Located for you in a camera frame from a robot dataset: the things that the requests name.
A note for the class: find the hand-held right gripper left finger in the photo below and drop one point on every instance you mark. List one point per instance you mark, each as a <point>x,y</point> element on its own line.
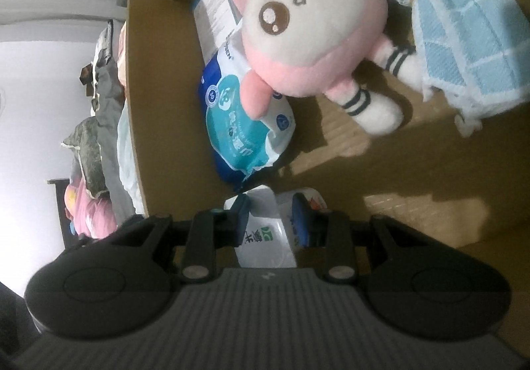
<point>242,212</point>

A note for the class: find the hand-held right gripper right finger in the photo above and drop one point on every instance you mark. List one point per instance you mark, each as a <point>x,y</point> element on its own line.
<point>300,221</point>

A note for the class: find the white wipes canister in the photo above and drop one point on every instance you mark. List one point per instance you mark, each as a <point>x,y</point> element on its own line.
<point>265,237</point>

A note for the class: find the blue wet wipes pack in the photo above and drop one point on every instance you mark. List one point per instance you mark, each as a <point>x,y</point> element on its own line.
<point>240,134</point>

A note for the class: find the cardboard box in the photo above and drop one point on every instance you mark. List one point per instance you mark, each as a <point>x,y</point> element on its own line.
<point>372,171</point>

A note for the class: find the pink plush doll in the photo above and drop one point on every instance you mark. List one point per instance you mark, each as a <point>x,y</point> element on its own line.
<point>314,30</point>

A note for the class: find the white printed box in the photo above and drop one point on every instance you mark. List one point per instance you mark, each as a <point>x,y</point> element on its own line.
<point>211,10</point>

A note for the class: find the light blue checked towel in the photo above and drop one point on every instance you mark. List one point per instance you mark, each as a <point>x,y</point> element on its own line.
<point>468,30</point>

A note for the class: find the white plastic bag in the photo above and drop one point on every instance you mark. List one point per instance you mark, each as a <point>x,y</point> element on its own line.
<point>126,146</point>

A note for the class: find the green floral pillow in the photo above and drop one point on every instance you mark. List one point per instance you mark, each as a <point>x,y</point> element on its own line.
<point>89,150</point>

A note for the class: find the grey blanket with yellow print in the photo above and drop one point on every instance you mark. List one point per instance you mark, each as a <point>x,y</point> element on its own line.
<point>109,105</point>

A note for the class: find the dark wooden headboard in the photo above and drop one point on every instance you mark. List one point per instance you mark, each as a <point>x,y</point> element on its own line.
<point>60,204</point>

